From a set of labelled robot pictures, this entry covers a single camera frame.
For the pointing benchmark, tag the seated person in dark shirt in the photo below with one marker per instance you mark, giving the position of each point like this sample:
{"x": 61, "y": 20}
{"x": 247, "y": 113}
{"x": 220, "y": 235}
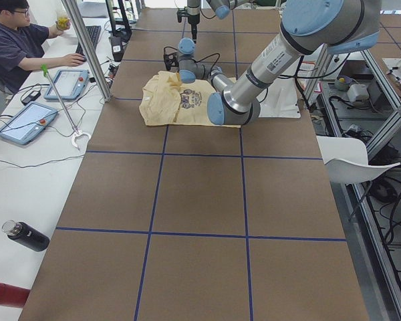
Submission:
{"x": 21, "y": 41}

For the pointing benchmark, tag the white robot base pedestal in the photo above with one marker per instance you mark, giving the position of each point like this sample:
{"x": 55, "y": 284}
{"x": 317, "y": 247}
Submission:
{"x": 279, "y": 100}

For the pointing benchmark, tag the beige long-sleeve printed shirt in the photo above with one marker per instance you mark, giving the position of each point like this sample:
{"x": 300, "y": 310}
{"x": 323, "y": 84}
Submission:
{"x": 166, "y": 100}

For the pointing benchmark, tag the far blue teach pendant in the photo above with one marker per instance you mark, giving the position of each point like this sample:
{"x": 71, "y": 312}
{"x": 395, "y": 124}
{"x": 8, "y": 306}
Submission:
{"x": 70, "y": 83}

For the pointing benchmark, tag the white plastic chair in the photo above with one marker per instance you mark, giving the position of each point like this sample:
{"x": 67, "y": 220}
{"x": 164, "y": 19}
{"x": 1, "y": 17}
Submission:
{"x": 346, "y": 160}

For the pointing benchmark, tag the aluminium frame post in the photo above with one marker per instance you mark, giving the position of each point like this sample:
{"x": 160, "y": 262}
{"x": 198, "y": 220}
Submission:
{"x": 74, "y": 13}

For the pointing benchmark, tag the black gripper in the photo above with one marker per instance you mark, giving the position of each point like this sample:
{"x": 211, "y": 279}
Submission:
{"x": 176, "y": 61}
{"x": 192, "y": 19}

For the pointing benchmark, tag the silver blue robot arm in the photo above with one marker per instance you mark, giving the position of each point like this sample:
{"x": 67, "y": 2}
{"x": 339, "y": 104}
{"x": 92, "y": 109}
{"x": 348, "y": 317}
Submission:
{"x": 344, "y": 26}
{"x": 221, "y": 9}

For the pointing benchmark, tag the near blue teach pendant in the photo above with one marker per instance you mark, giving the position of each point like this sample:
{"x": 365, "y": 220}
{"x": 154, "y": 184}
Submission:
{"x": 28, "y": 123}

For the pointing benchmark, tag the long reacher grabber tool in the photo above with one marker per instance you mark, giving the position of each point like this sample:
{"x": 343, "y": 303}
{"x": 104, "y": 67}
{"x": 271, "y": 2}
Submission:
{"x": 77, "y": 133}

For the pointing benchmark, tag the black labelled box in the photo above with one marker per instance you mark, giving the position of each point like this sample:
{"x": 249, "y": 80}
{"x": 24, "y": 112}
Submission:
{"x": 117, "y": 48}

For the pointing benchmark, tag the black water bottle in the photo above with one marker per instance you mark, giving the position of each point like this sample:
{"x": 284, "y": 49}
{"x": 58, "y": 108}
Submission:
{"x": 24, "y": 234}

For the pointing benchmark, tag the blue teach pendant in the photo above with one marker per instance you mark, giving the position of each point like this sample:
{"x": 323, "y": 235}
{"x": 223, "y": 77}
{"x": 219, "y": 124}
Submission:
{"x": 70, "y": 83}
{"x": 28, "y": 123}

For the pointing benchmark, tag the red cylinder bottle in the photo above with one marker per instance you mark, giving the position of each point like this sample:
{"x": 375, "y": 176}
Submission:
{"x": 13, "y": 296}

